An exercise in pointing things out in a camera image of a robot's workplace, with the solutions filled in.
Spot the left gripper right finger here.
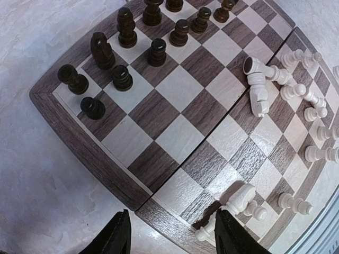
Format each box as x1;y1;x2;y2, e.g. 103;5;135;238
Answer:
215;209;270;254

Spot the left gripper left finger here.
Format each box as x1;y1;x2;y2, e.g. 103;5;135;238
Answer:
79;209;132;254

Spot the wooden chess board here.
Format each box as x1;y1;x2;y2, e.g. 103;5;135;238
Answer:
30;1;338;253

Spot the white chess knight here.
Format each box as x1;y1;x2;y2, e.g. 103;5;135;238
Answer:
247;72;270;117

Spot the white chess pawn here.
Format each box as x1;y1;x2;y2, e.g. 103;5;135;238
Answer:
317;126;339;141
305;146;339;163
304;90;328;122
278;193;313;215

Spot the white chess piece top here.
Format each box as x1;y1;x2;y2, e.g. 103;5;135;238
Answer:
195;224;215;242

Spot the white chess rook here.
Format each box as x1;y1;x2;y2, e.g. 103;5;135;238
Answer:
221;184;267;221

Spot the white chess pawn lying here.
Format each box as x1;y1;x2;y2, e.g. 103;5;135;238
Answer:
278;193;313;215

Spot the white chess pawn standing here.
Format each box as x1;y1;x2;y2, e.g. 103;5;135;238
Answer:
317;126;339;141

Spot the black chess pieces row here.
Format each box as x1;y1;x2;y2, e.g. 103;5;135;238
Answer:
57;0;239;121

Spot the front aluminium rail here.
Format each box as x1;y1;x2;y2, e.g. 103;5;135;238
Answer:
286;189;338;254

